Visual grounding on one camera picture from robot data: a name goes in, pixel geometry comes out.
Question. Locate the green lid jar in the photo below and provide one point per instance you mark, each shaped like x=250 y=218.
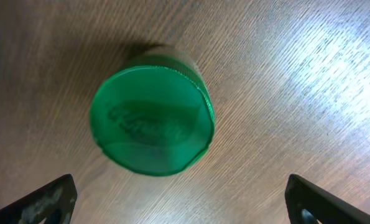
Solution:
x=155 y=116

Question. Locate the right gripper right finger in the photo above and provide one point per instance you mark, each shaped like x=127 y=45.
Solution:
x=308 y=203

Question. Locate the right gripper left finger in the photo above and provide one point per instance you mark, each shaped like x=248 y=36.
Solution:
x=52 y=203

